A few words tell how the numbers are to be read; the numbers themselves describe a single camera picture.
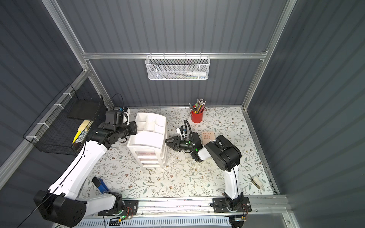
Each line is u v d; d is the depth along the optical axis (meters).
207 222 0.71
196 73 0.87
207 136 1.02
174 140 0.81
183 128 0.85
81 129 0.73
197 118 1.12
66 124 0.75
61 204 0.37
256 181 0.79
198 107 1.03
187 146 0.81
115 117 0.56
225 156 0.53
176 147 0.81
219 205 0.73
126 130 0.65
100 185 0.78
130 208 0.72
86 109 0.81
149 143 0.76
